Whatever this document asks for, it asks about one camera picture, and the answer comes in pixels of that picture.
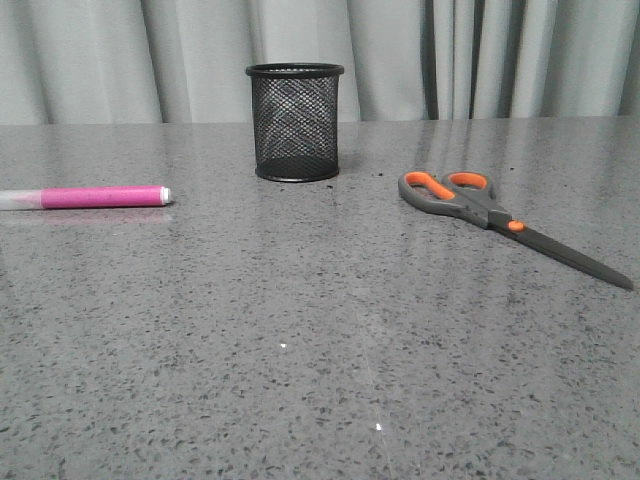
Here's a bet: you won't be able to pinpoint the pink marker pen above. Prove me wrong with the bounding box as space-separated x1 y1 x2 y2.
1 185 172 211

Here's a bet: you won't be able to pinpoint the grey orange scissors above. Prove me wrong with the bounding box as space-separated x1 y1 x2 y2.
398 171 634 291

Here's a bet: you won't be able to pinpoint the black mesh pen holder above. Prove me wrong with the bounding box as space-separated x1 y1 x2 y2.
245 63 344 183

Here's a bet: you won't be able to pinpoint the grey curtain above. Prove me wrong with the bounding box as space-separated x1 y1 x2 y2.
1 1 639 125

